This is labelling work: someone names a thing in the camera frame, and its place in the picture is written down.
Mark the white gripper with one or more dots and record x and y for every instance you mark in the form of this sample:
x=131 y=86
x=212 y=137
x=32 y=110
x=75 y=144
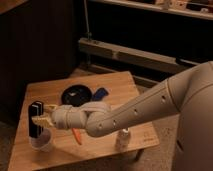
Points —
x=63 y=117

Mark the orange marker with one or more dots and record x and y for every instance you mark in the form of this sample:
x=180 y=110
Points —
x=77 y=136

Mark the wooden table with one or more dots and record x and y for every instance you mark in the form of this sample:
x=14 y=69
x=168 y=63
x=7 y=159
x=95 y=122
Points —
x=66 y=155

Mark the blue object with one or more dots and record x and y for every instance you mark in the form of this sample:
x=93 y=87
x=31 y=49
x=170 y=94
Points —
x=100 y=94

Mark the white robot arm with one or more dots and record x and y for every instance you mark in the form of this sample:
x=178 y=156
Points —
x=188 y=94

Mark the small clear bottle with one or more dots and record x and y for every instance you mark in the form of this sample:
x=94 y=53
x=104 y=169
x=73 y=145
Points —
x=122 y=139

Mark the black round bowl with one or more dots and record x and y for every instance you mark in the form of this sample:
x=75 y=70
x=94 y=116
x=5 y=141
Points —
x=76 y=95

